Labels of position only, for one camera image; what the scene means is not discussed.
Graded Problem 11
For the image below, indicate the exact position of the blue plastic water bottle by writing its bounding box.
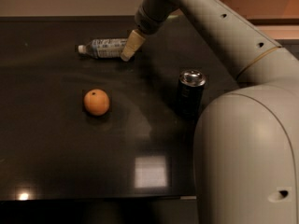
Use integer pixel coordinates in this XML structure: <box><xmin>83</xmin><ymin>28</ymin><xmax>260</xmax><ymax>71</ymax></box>
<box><xmin>78</xmin><ymin>38</ymin><xmax>127</xmax><ymax>59</ymax></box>

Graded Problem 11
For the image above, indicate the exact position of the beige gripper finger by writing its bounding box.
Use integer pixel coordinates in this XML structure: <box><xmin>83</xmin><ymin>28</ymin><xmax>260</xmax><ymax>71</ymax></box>
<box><xmin>121</xmin><ymin>29</ymin><xmax>146</xmax><ymax>62</ymax></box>

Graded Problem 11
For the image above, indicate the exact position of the orange fruit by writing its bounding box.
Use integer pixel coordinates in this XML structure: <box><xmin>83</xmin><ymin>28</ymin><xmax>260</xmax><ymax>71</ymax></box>
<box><xmin>83</xmin><ymin>89</ymin><xmax>110</xmax><ymax>116</ymax></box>

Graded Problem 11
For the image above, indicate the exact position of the black drink can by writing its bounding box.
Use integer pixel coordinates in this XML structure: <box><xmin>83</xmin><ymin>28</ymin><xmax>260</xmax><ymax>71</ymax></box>
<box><xmin>176</xmin><ymin>69</ymin><xmax>206</xmax><ymax>119</ymax></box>

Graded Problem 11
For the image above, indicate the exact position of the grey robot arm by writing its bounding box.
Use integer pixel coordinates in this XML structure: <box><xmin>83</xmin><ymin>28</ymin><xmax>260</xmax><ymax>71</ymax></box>
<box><xmin>121</xmin><ymin>0</ymin><xmax>299</xmax><ymax>224</ymax></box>

